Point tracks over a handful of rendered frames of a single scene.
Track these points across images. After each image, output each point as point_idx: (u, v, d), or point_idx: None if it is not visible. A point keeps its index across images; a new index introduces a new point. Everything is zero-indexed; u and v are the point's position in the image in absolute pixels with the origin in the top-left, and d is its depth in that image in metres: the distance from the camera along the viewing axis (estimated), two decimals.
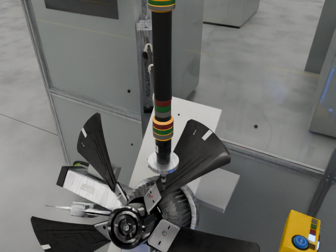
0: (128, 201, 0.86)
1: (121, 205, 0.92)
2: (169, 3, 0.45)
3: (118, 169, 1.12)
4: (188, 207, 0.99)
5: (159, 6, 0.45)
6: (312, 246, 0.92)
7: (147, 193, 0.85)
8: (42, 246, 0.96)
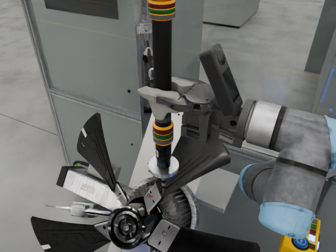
0: (128, 201, 0.86)
1: (121, 205, 0.92)
2: (169, 12, 0.45)
3: (118, 169, 1.12)
4: (188, 207, 0.99)
5: (159, 15, 0.45)
6: (312, 246, 0.92)
7: (147, 193, 0.85)
8: (42, 246, 0.96)
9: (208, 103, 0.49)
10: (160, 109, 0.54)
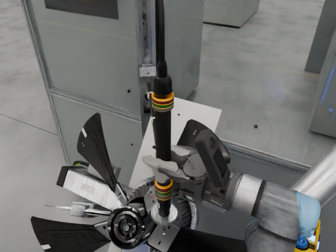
0: (128, 201, 0.86)
1: (121, 205, 0.92)
2: (169, 106, 0.56)
3: (118, 169, 1.12)
4: (188, 207, 0.99)
5: (160, 108, 0.55)
6: (312, 246, 0.92)
7: (147, 193, 0.85)
8: (42, 246, 0.96)
9: (201, 176, 0.59)
10: (161, 175, 0.64)
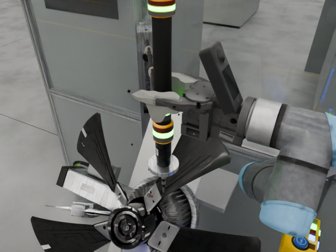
0: (128, 201, 0.86)
1: (121, 205, 0.92)
2: (169, 9, 0.45)
3: (118, 169, 1.12)
4: (188, 207, 0.99)
5: (159, 12, 0.45)
6: (312, 246, 0.92)
7: (147, 193, 0.85)
8: (42, 246, 0.96)
9: (208, 101, 0.49)
10: (158, 111, 0.53)
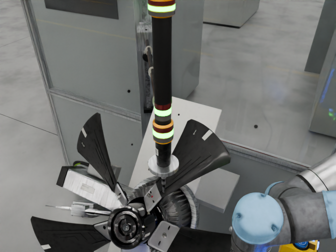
0: (128, 201, 0.86)
1: (121, 205, 0.92)
2: (169, 9, 0.45)
3: (118, 169, 1.12)
4: (188, 207, 0.99)
5: (159, 12, 0.45)
6: (312, 246, 0.92)
7: (147, 193, 0.85)
8: (42, 246, 0.96)
9: None
10: None
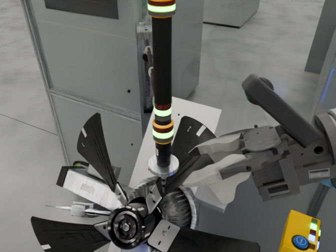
0: None
1: (147, 195, 0.90)
2: (169, 9, 0.45)
3: (118, 169, 1.12)
4: (188, 207, 0.99)
5: (159, 12, 0.45)
6: (312, 246, 0.92)
7: (165, 230, 0.82)
8: (83, 128, 0.96)
9: (280, 141, 0.38)
10: (226, 187, 0.40)
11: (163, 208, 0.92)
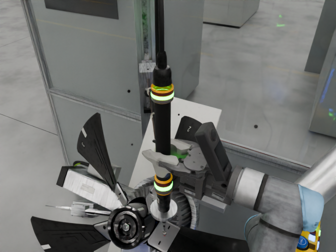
0: None
1: (147, 195, 0.90)
2: (169, 98, 0.54)
3: (118, 169, 1.12)
4: (188, 207, 0.99)
5: (160, 100, 0.54)
6: (312, 246, 0.92)
7: (165, 230, 0.82)
8: (83, 128, 0.96)
9: (202, 170, 0.58)
10: (161, 169, 0.63)
11: None
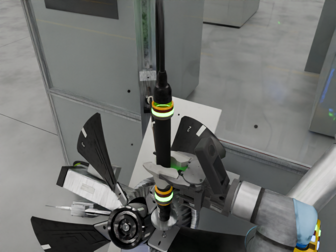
0: None
1: (147, 195, 0.90)
2: (169, 114, 0.57)
3: (118, 169, 1.12)
4: (188, 207, 0.99)
5: (161, 116, 0.56)
6: (312, 246, 0.92)
7: (164, 235, 0.82)
8: (83, 128, 0.96)
9: (201, 183, 0.60)
10: (162, 181, 0.65)
11: None
